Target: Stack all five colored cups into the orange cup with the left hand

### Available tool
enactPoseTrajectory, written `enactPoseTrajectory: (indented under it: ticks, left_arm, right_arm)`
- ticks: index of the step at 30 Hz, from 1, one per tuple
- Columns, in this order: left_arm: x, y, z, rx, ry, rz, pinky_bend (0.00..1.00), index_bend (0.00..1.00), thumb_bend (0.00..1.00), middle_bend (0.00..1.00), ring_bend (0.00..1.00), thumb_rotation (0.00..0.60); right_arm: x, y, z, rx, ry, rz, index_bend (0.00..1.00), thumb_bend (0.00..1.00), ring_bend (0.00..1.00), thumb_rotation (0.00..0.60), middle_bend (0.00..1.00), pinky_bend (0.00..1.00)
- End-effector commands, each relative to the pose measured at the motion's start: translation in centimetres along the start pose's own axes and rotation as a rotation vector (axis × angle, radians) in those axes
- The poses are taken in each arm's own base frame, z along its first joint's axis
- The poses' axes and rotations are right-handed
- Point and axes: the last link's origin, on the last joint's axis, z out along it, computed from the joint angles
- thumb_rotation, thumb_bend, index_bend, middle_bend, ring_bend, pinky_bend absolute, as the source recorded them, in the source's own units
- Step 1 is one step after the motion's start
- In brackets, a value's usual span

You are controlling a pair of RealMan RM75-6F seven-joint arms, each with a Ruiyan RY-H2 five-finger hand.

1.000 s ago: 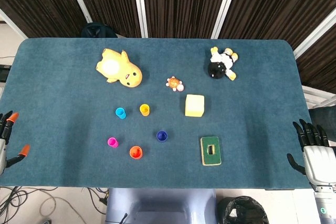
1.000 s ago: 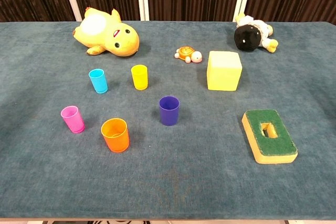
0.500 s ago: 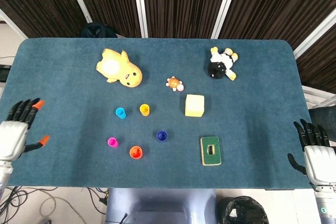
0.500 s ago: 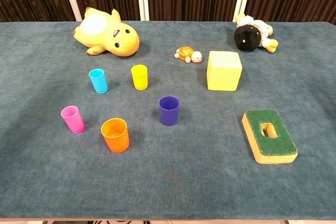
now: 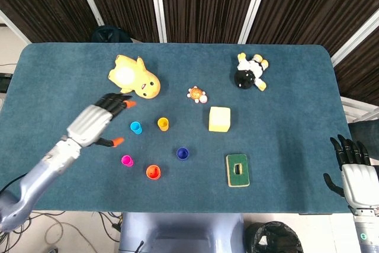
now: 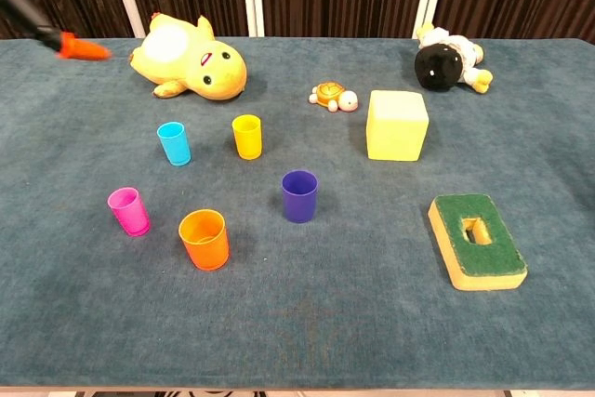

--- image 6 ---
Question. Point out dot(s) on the yellow foam cube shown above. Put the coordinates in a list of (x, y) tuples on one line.
[(395, 132)]

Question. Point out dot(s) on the yellow duck plush toy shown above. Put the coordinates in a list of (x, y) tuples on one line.
[(214, 71)]

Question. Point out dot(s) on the purple plastic cup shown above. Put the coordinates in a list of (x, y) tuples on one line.
[(300, 204)]

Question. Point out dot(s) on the blue plastic cup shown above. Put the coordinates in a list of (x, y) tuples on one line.
[(175, 148)]

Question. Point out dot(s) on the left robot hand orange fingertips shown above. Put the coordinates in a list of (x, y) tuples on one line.
[(28, 16)]

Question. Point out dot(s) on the green yellow sponge with hole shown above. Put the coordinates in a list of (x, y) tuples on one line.
[(499, 257)]

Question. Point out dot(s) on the black headed plush doll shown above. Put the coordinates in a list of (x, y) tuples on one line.
[(437, 69)]

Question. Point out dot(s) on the small toy turtle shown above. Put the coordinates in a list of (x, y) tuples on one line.
[(330, 92)]

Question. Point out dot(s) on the yellow plastic cup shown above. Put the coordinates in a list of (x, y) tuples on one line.
[(247, 141)]

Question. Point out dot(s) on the orange plastic cup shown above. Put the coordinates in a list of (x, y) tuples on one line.
[(207, 250)]

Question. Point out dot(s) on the pink plastic cup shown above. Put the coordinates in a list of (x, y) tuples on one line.
[(132, 218)]

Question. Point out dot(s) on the blue velvet tablecloth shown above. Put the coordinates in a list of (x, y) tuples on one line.
[(297, 322)]

